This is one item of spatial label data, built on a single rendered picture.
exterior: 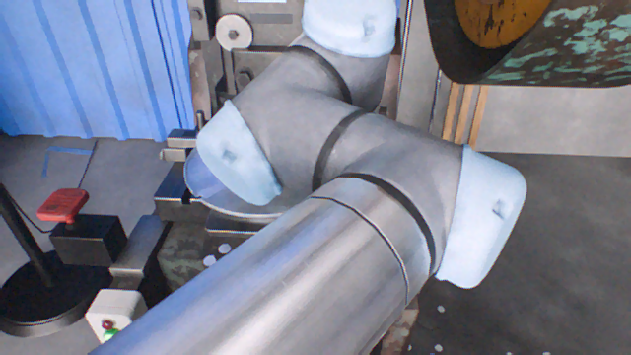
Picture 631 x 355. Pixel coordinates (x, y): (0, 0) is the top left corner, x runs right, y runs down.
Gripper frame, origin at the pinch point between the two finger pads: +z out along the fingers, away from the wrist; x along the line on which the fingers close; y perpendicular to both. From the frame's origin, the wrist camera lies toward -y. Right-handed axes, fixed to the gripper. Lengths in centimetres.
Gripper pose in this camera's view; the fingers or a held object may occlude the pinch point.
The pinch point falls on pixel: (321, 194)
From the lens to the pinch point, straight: 61.6
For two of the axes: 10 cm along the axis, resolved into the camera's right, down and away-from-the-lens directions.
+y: 10.0, 0.2, -0.3
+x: 0.3, -8.9, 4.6
